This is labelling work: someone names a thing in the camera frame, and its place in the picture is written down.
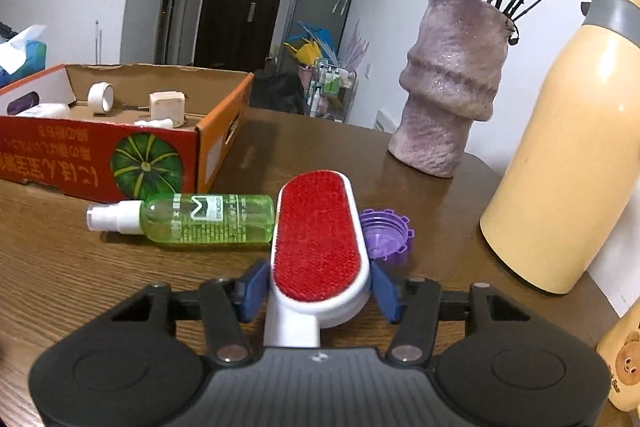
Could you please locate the green spray bottle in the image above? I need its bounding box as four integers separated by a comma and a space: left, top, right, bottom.
85, 193, 277, 249

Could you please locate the beige cube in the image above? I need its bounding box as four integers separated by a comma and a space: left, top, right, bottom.
148, 91, 186, 128

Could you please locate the white board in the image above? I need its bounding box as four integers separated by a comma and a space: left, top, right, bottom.
372, 107, 401, 134

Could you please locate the dark brown door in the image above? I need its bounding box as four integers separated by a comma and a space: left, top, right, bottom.
192, 0, 295, 72

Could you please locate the purple bottle cap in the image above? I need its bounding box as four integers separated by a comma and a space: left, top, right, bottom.
359, 208, 417, 265

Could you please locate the orange and white cardboard box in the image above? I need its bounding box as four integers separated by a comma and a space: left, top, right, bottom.
0, 63, 256, 204

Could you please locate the white wipes pack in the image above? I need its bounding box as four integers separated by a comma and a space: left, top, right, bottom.
14, 103, 72, 118

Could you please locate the white tape roll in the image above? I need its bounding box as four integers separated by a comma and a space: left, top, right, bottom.
87, 82, 116, 115

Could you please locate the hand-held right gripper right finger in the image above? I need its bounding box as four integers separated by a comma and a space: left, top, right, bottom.
370, 260, 533, 366

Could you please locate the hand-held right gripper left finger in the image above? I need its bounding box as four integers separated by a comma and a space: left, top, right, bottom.
109, 258, 269, 366

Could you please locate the blue tissue pack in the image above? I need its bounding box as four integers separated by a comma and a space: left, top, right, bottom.
0, 24, 48, 88

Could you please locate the pink textured vase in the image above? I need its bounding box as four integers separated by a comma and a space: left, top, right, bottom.
387, 0, 516, 178

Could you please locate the red and white lint brush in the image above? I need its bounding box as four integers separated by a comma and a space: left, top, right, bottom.
263, 169, 373, 349

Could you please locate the black bag on chair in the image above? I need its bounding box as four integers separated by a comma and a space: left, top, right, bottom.
249, 69, 311, 115

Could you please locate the yellow thermos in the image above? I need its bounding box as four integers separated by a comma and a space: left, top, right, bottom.
479, 0, 640, 295

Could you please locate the metal trolley cart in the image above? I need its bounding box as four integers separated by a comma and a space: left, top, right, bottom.
306, 59, 358, 124

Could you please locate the yellow bear print bottle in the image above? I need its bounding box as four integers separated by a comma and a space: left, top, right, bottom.
595, 314, 640, 413

